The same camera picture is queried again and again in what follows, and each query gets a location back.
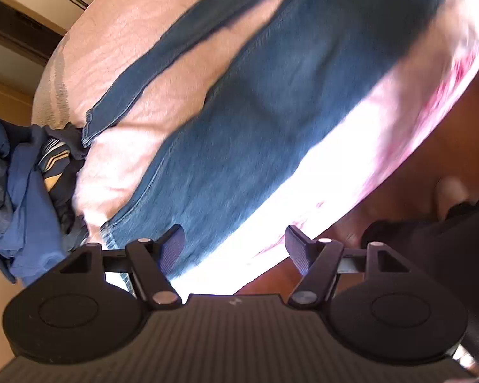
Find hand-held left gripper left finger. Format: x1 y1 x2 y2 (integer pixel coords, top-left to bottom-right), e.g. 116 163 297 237
58 224 185 310

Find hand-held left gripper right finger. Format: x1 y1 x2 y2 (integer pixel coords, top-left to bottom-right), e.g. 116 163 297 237
284 224 414 309

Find blue denim jeans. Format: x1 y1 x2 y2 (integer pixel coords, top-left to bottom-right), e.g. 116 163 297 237
81 0 456 296

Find dark navy garment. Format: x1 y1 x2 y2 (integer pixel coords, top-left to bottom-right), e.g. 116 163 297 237
27 123 92 253

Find person's dark pants leg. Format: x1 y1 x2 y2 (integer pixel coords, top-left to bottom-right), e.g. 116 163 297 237
359 199 479 372

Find royal blue garment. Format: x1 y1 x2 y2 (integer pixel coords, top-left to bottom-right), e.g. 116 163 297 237
0 117 69 285

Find striped navy garment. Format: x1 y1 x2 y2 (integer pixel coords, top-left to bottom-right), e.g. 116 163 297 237
37 137 72 191

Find person's foot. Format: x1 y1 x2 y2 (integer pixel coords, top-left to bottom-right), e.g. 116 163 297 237
434 176 472 219

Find dark brown door frame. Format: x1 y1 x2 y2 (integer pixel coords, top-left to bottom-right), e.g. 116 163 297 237
0 0 66 66

